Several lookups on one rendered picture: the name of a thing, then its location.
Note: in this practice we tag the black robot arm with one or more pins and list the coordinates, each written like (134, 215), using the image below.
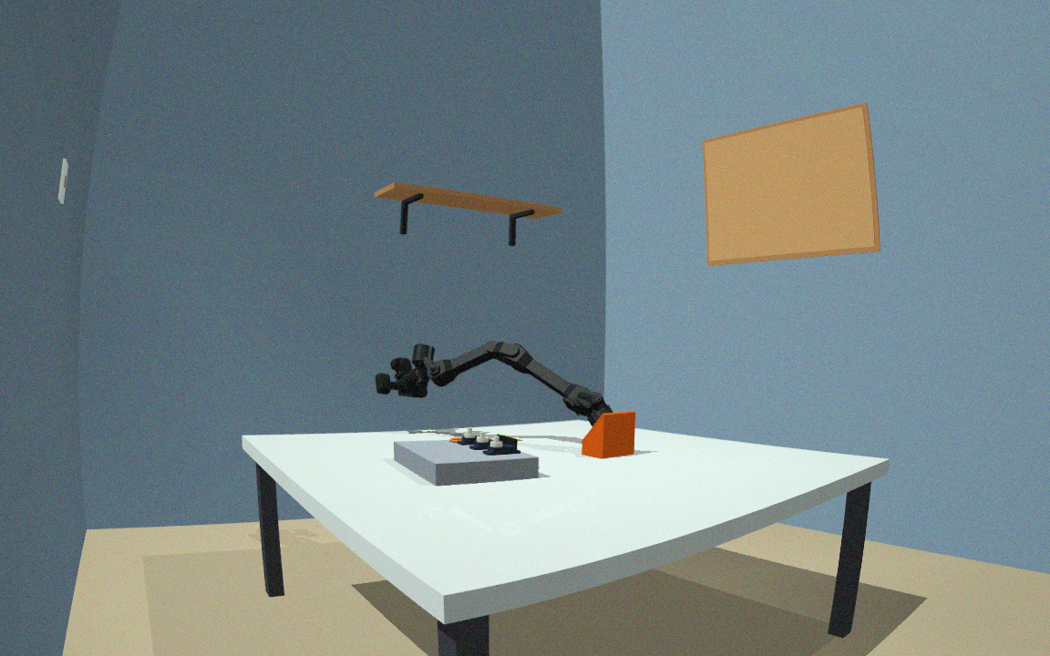
(579, 399)

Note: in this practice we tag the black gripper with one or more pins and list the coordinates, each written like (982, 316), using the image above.
(384, 385)

